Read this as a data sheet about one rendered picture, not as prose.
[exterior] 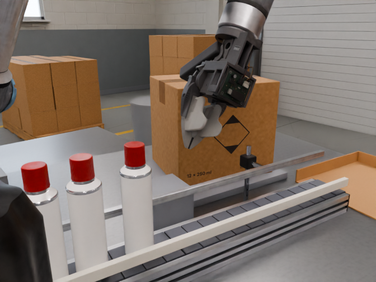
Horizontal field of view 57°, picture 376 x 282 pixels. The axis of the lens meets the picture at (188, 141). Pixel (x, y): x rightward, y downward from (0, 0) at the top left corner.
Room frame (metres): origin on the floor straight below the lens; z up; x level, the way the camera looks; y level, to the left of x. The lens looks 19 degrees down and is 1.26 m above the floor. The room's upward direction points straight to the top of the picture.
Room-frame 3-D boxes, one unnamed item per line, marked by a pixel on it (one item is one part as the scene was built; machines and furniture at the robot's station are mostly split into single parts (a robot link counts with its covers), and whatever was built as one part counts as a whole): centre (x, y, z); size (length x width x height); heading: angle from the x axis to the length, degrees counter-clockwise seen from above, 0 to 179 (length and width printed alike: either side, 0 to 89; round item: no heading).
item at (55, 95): (4.15, 1.71, 0.45); 1.20 x 0.83 x 0.89; 43
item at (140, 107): (3.07, 0.29, 0.31); 0.46 x 0.46 x 0.62
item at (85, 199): (0.46, 0.15, 0.98); 0.05 x 0.05 x 0.20
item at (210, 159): (0.99, -0.07, 0.99); 0.30 x 0.24 x 0.27; 112
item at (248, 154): (0.75, -0.16, 0.91); 0.07 x 0.03 x 0.17; 32
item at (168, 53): (4.74, -0.17, 0.57); 1.20 x 0.83 x 1.14; 134
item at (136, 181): (0.52, 0.09, 0.98); 0.05 x 0.05 x 0.20
